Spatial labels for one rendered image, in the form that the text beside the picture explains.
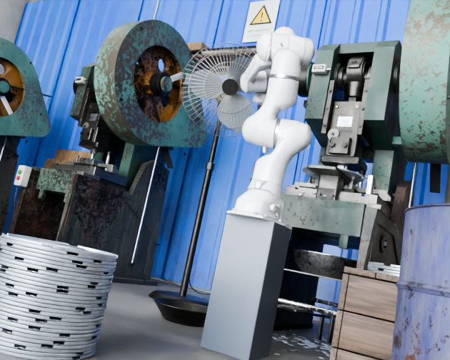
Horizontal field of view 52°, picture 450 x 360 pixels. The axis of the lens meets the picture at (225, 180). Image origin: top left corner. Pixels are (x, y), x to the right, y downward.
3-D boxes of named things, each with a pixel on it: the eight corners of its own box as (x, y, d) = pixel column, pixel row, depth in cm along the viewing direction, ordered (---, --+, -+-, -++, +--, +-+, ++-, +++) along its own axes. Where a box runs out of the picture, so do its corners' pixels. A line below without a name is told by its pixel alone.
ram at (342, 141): (352, 153, 217) (361, 94, 222) (321, 152, 225) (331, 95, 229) (361, 163, 231) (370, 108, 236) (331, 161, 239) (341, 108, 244)
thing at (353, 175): (293, 165, 214) (293, 163, 215) (313, 180, 239) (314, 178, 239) (355, 169, 199) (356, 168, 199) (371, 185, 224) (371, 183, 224)
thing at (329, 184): (332, 196, 199) (337, 166, 201) (301, 192, 206) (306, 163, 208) (347, 207, 220) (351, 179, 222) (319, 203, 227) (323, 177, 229)
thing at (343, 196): (376, 208, 203) (378, 194, 204) (282, 197, 226) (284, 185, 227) (389, 219, 228) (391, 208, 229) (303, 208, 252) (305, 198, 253)
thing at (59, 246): (110, 260, 107) (111, 256, 107) (-18, 234, 104) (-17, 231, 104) (122, 257, 135) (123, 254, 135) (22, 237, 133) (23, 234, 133)
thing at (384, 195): (390, 201, 213) (393, 179, 214) (353, 197, 221) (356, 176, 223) (392, 203, 218) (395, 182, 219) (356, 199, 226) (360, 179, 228)
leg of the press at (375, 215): (368, 371, 173) (401, 141, 188) (338, 362, 179) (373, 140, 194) (407, 353, 250) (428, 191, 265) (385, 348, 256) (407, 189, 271)
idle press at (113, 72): (63, 283, 247) (138, -11, 276) (-34, 253, 301) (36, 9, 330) (216, 295, 373) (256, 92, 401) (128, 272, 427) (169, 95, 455)
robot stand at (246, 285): (248, 361, 146) (274, 221, 153) (199, 346, 154) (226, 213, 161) (268, 356, 161) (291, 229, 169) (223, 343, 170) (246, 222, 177)
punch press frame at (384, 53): (351, 321, 187) (396, 18, 209) (256, 297, 209) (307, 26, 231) (388, 318, 254) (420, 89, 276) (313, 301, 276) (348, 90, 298)
